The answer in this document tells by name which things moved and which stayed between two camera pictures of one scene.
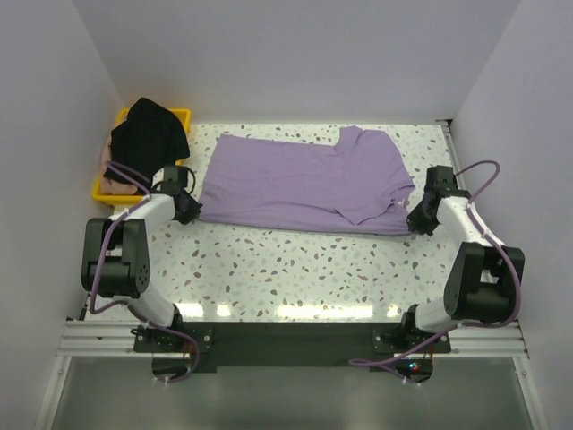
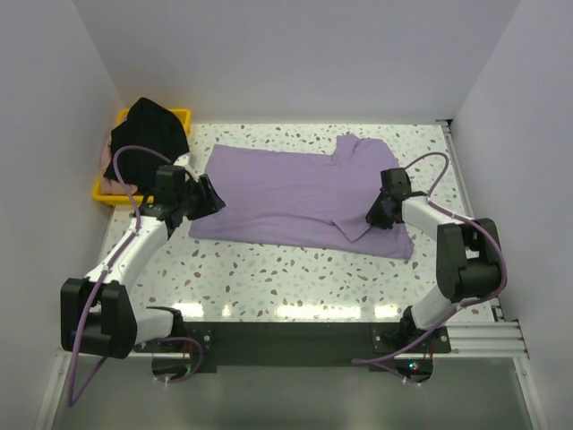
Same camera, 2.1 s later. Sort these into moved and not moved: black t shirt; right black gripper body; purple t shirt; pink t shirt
Moved: right black gripper body; purple t shirt
Not moved: pink t shirt; black t shirt
